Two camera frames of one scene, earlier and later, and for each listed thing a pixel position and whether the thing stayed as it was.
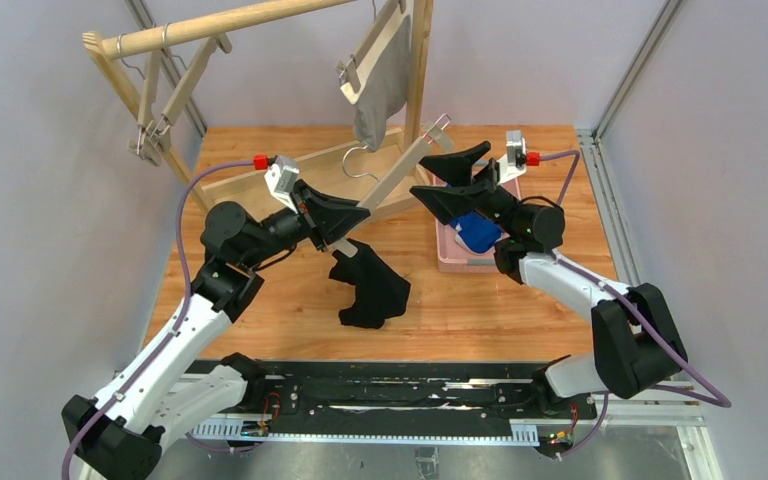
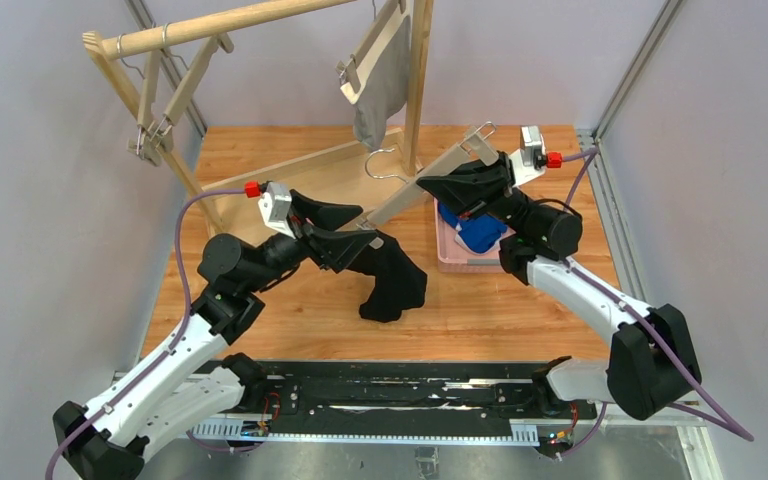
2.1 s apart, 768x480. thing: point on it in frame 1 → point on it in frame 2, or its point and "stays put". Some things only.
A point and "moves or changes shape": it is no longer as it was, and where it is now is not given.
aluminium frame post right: (590, 139) stays put
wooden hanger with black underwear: (373, 278) → (475, 150)
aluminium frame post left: (144, 19) stays put
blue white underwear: (475, 233) stays put
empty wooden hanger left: (148, 141) stays put
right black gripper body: (487, 187) stays put
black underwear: (381, 291) moves or changes shape
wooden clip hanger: (153, 126) stays put
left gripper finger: (334, 224) → (333, 250)
